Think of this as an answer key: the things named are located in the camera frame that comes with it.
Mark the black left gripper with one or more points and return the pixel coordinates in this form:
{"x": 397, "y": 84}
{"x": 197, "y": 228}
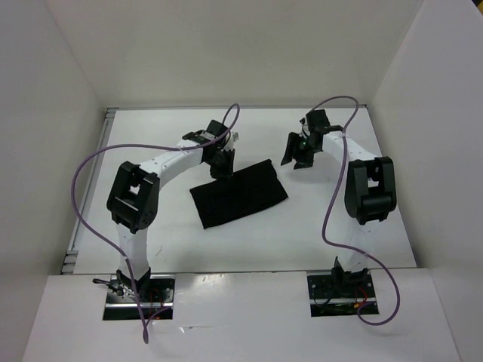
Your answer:
{"x": 227, "y": 171}

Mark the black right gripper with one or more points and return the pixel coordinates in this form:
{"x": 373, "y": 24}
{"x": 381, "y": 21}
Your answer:
{"x": 302, "y": 161}

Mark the black skirt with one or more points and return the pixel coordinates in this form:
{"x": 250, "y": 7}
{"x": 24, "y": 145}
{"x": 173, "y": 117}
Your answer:
{"x": 250, "y": 190}

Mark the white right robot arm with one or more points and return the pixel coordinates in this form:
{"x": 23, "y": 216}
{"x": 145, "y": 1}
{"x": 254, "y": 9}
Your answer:
{"x": 367, "y": 181}

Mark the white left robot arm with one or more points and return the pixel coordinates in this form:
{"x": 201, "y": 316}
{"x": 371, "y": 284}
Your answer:
{"x": 134, "y": 196}

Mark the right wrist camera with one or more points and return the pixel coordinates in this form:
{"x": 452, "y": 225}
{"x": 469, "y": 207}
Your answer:
{"x": 314, "y": 121}

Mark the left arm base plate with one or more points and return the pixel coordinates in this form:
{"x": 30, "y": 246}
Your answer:
{"x": 156, "y": 302}

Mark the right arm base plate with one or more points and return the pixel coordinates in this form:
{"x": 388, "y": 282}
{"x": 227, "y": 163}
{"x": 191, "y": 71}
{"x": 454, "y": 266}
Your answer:
{"x": 325, "y": 300}

